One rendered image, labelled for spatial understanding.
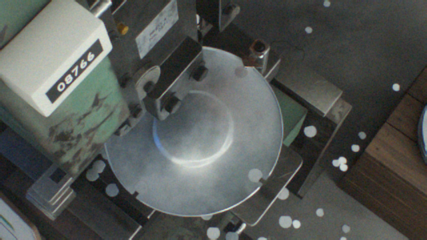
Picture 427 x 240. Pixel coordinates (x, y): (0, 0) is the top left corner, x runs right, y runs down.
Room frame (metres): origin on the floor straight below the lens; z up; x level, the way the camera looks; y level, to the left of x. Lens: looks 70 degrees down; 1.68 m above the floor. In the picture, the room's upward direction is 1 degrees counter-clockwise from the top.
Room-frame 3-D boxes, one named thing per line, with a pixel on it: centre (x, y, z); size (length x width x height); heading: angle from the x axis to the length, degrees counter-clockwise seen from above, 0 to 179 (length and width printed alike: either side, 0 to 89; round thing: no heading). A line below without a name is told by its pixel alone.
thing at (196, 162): (0.31, 0.03, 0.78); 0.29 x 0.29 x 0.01
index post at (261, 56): (0.45, -0.08, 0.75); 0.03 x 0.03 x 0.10; 51
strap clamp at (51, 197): (0.26, 0.24, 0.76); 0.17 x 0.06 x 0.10; 141
